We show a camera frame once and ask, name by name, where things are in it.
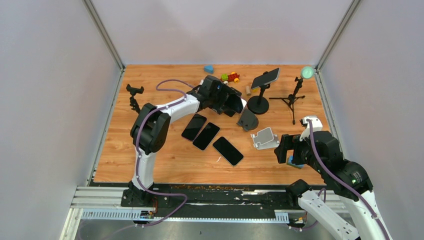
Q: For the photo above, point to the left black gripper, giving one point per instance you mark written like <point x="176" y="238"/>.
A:
<point x="224" y="93"/>

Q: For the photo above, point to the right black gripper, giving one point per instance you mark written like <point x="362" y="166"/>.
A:
<point x="288" y="141"/>

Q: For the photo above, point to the purple phone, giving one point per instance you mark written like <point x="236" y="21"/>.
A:
<point x="236" y="103"/>

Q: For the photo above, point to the pink phone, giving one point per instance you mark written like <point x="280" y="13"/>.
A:
<point x="194" y="126"/>

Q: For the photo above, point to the teal smartphone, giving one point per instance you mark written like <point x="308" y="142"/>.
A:
<point x="228" y="151"/>

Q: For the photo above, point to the black round-base clamp stand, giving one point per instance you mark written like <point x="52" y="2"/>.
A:
<point x="132" y="100"/>

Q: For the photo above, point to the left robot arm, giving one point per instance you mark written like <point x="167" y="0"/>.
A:
<point x="149" y="131"/>

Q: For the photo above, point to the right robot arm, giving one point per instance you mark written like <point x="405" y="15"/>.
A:
<point x="347" y="179"/>

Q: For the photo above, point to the black folding phone stand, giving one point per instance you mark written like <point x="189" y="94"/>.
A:
<point x="228" y="91"/>

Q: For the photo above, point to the white phone stand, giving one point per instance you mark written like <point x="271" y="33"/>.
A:
<point x="265" y="139"/>

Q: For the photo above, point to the grey round phone stand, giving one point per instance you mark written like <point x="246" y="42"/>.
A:
<point x="248" y="121"/>

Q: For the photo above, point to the tall black round-base stand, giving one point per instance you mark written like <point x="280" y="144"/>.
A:
<point x="258" y="104"/>

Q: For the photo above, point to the phone on tall stand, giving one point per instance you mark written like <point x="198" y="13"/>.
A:
<point x="265" y="79"/>

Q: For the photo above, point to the blue lego brick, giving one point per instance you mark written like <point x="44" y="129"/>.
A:
<point x="290" y="163"/>

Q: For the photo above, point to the blue triangular block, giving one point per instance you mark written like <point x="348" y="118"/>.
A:
<point x="208" y="69"/>

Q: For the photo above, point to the wooden cylinder block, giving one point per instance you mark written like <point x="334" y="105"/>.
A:
<point x="248" y="91"/>

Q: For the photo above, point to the black mini tripod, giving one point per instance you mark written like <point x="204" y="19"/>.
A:
<point x="292" y="98"/>

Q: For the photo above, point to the green ball on tripod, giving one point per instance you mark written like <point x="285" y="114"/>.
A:
<point x="307" y="72"/>

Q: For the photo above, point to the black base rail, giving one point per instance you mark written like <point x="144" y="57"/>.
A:
<point x="205" y="203"/>

